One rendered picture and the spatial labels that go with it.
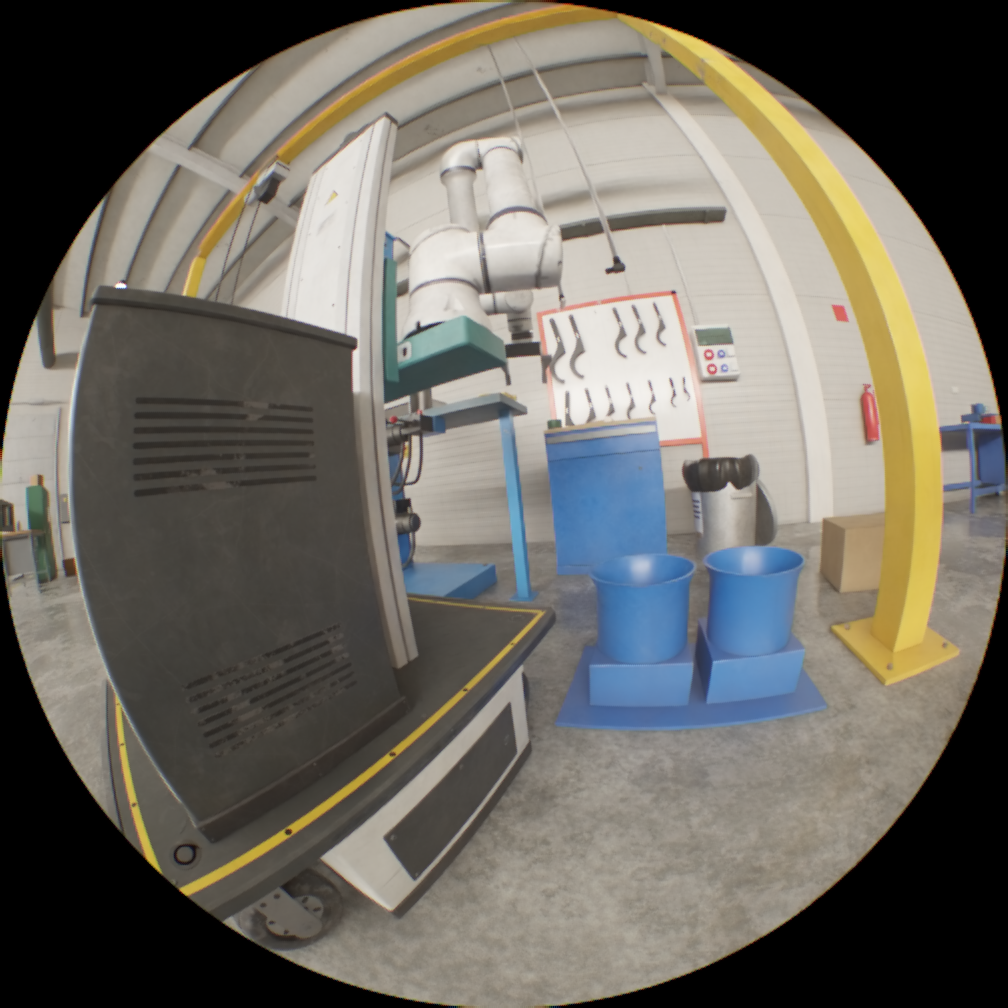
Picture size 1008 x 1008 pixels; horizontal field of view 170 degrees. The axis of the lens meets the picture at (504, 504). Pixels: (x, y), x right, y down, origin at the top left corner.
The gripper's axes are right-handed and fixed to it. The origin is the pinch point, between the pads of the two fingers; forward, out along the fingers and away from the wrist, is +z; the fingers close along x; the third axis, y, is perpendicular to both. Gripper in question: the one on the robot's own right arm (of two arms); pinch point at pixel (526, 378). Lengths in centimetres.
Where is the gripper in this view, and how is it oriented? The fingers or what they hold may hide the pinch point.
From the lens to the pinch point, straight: 124.0
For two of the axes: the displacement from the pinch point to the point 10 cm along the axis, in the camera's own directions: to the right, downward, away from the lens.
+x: 9.5, 0.3, -3.0
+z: 1.2, 8.8, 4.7
